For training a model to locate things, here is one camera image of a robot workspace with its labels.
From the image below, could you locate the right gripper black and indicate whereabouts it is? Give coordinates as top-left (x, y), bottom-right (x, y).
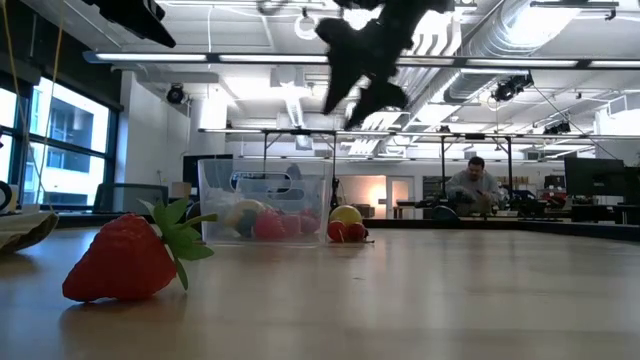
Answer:
top-left (314, 14), bottom-right (416, 130)

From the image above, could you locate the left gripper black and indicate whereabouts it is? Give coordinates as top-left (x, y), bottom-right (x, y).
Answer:
top-left (82, 0), bottom-right (177, 49)

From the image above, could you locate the clear plastic tupperware container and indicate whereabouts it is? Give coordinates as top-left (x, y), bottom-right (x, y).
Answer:
top-left (196, 158), bottom-right (335, 247)

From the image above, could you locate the yellow plastic lemon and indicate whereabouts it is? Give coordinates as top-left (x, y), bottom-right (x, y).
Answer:
top-left (223, 198), bottom-right (267, 229)
top-left (328, 204), bottom-right (364, 227)

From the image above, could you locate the green plastic lime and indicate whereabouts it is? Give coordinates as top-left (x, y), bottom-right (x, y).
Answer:
top-left (233, 209), bottom-right (260, 239)

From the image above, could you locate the black hanging spotlight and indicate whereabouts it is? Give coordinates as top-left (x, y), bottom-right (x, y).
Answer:
top-left (491, 73), bottom-right (535, 104)
top-left (166, 83), bottom-right (187, 106)

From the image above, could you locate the large glass window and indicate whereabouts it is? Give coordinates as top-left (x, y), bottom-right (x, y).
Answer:
top-left (0, 74), bottom-right (121, 209)

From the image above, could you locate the person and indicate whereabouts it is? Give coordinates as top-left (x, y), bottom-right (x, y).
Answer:
top-left (443, 155), bottom-right (502, 217)

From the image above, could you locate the olive green cloth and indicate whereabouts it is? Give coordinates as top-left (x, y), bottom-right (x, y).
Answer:
top-left (0, 209), bottom-right (60, 255)

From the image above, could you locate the black metal frame rig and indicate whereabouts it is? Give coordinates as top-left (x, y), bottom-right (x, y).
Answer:
top-left (198, 127), bottom-right (516, 211)

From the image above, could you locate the black aluminium frame rail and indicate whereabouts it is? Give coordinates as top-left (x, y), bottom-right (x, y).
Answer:
top-left (519, 222), bottom-right (640, 243)
top-left (54, 212), bottom-right (526, 230)

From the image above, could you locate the silver ventilation duct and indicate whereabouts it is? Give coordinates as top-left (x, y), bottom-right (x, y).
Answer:
top-left (399, 0), bottom-right (584, 106)

